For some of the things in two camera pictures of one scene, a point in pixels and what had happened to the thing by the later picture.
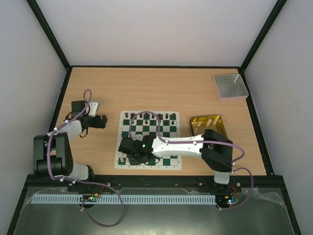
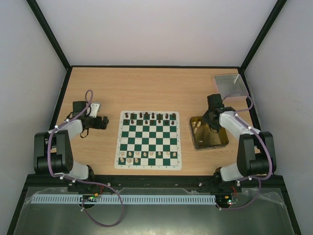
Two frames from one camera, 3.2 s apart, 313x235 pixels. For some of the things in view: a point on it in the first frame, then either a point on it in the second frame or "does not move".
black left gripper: (103, 122) does not move
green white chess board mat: (160, 124) does not move
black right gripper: (133, 159) to (210, 121)
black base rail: (214, 182) does not move
